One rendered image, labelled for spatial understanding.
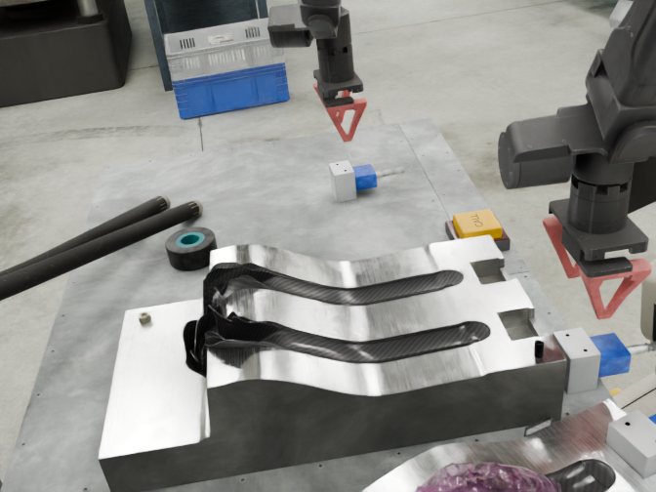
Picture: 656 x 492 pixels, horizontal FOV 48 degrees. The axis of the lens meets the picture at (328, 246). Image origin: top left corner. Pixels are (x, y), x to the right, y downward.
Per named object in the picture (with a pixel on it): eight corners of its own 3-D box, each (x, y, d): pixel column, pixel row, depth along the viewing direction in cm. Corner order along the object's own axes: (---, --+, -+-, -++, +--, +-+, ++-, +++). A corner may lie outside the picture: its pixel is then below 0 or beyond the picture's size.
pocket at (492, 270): (503, 279, 96) (504, 256, 94) (516, 304, 91) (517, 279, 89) (469, 285, 96) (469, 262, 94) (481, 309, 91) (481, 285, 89)
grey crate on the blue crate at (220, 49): (276, 43, 418) (272, 17, 410) (286, 64, 383) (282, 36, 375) (170, 60, 412) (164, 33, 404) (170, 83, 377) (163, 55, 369)
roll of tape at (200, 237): (226, 258, 117) (223, 239, 116) (182, 277, 114) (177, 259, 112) (205, 238, 123) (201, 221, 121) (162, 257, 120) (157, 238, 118)
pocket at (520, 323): (532, 330, 87) (534, 306, 85) (550, 359, 82) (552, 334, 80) (495, 337, 87) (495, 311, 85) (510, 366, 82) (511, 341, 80)
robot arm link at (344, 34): (345, 11, 111) (351, 0, 116) (301, 13, 113) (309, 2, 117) (348, 55, 115) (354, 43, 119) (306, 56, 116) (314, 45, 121)
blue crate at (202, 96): (281, 78, 429) (275, 41, 418) (291, 102, 394) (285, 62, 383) (178, 95, 423) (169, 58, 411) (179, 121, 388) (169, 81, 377)
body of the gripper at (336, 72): (325, 101, 117) (320, 56, 113) (313, 80, 125) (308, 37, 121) (364, 95, 117) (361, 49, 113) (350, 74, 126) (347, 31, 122)
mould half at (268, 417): (489, 288, 103) (490, 205, 96) (561, 421, 81) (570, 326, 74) (136, 345, 101) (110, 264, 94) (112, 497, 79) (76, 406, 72)
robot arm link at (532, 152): (671, 130, 61) (640, 52, 65) (533, 146, 61) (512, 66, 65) (627, 202, 72) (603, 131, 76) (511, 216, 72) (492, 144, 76)
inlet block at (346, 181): (400, 177, 135) (398, 150, 132) (408, 188, 131) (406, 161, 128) (331, 189, 133) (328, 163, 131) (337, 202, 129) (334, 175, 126)
